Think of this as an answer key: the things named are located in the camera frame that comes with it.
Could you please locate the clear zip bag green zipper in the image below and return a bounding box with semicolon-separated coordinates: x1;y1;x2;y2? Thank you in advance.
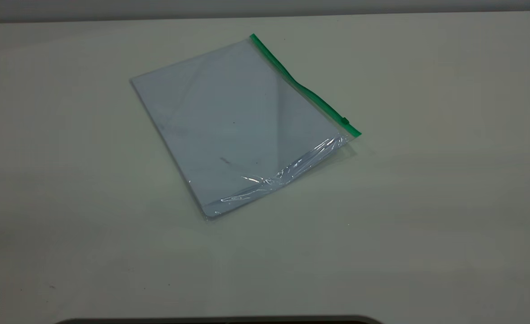
130;33;363;220

